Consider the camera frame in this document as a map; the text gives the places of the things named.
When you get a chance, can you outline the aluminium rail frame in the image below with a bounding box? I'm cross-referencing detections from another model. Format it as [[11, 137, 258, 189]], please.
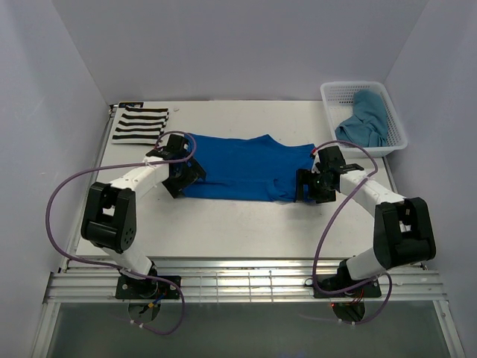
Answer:
[[44, 257, 447, 304]]

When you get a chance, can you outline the blue tank top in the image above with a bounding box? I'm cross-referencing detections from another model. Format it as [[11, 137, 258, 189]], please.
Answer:
[[183, 134, 315, 202]]

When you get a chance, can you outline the black white striped tank top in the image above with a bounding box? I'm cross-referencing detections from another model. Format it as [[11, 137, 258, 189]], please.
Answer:
[[111, 106, 169, 145]]

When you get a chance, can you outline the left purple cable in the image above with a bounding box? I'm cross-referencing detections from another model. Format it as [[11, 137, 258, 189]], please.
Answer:
[[45, 130, 198, 336]]

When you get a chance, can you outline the white plastic basket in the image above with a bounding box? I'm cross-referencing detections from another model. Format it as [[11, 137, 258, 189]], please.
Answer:
[[320, 81, 408, 157]]

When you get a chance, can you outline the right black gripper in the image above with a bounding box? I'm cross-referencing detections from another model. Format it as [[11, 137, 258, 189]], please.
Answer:
[[294, 169, 336, 204]]

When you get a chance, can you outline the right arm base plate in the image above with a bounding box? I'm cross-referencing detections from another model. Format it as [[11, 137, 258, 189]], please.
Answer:
[[304, 274, 382, 298]]

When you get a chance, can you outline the teal tank top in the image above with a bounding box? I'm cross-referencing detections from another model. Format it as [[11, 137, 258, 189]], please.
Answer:
[[335, 89, 388, 148]]

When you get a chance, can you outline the blue label sticker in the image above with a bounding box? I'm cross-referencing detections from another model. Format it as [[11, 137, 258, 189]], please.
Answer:
[[118, 102, 144, 108]]

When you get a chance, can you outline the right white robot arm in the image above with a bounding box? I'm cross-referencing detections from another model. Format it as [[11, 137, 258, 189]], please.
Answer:
[[294, 140, 436, 296]]

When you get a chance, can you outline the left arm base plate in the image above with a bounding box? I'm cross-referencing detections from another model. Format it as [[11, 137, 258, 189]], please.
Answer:
[[115, 275, 182, 301]]

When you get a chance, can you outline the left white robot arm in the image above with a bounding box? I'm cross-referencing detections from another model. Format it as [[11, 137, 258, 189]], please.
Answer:
[[80, 131, 206, 298]]

